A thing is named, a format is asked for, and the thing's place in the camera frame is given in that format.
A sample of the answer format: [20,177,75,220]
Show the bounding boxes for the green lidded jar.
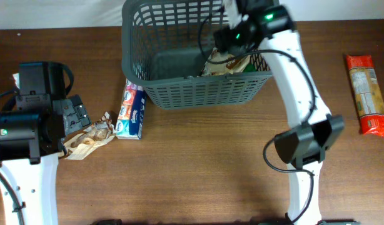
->
[243,63,257,73]

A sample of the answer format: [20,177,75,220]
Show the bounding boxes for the red orange pasta package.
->
[345,55,384,138]

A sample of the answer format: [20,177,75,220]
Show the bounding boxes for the beige bread bun package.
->
[200,47,251,76]

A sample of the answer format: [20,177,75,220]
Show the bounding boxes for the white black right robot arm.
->
[214,1,345,224]

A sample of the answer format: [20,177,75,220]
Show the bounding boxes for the brown beige snack bag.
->
[59,112,116,161]

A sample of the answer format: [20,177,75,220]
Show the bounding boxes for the grey plastic mesh basket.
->
[121,0,272,109]

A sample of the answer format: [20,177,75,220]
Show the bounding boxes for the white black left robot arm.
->
[0,61,91,224]

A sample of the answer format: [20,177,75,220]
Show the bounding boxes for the Kleenex tissue pack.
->
[115,79,147,140]

